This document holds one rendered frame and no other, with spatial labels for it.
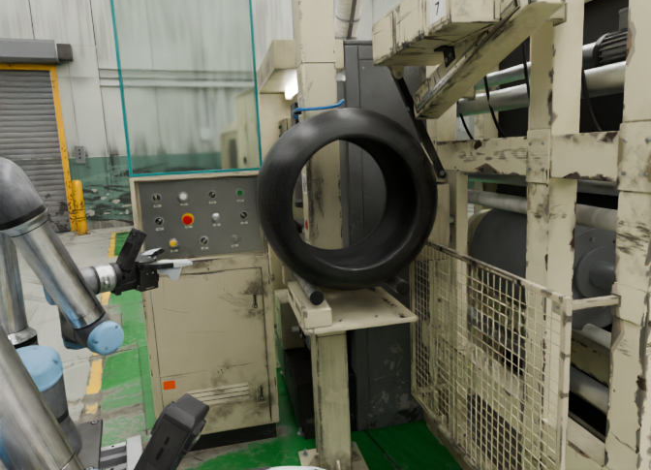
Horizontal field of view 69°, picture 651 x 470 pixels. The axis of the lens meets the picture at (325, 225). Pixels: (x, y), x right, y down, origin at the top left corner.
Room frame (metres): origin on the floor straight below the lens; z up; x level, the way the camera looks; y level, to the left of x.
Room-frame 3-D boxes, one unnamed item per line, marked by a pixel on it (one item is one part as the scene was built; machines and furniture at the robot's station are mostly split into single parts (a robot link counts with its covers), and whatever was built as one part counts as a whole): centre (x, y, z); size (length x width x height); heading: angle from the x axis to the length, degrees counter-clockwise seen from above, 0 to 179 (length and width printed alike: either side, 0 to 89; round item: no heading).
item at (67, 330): (1.13, 0.62, 0.94); 0.11 x 0.08 x 0.11; 48
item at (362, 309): (1.59, -0.06, 0.80); 0.37 x 0.36 x 0.02; 102
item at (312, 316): (1.56, 0.07, 0.84); 0.36 x 0.09 x 0.06; 12
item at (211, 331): (2.20, 0.57, 0.63); 0.56 x 0.41 x 1.27; 102
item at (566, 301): (1.44, -0.43, 0.65); 0.90 x 0.02 x 0.70; 12
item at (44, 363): (0.94, 0.64, 0.88); 0.13 x 0.12 x 0.14; 48
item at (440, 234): (1.89, -0.39, 1.05); 0.20 x 0.15 x 0.30; 12
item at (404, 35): (1.53, -0.38, 1.71); 0.61 x 0.25 x 0.15; 12
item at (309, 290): (1.56, 0.07, 0.90); 0.35 x 0.05 x 0.05; 12
